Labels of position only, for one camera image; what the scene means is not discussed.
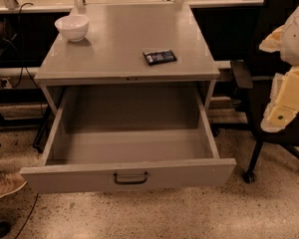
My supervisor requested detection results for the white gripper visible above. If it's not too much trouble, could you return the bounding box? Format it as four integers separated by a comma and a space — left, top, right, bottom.
259, 26, 299, 132

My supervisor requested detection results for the grey top drawer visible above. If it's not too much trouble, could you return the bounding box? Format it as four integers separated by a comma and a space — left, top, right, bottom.
21, 84, 236, 193

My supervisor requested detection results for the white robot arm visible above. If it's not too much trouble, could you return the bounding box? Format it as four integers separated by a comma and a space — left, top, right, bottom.
259, 6, 299, 132

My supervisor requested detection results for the grey drawer cabinet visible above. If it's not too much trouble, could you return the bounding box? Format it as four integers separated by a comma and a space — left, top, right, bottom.
35, 3, 219, 116

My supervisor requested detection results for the black office chair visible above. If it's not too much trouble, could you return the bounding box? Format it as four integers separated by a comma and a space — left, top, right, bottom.
231, 0, 299, 183

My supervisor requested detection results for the dark blue snack packet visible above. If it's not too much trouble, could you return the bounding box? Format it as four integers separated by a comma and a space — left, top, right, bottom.
143, 50, 177, 66

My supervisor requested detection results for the white bowl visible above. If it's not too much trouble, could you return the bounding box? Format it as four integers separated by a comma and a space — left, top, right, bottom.
55, 15, 89, 42

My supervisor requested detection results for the tan shoe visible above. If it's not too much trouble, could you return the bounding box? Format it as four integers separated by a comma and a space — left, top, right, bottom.
0, 173, 27, 199

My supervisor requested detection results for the black caster wheel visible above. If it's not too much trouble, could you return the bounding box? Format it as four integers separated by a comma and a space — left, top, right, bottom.
0, 221, 11, 238

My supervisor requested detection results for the black top drawer handle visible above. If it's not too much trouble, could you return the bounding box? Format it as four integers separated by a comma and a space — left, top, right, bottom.
113, 172, 149, 185

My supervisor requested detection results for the black hanging cable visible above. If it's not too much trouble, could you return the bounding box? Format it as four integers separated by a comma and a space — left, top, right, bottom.
3, 2, 48, 118

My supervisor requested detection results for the wall power outlet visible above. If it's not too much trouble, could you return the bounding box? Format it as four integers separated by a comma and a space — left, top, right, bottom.
0, 78, 12, 89

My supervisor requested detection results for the black floor cable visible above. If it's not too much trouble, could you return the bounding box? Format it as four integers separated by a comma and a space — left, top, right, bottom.
13, 192, 40, 239

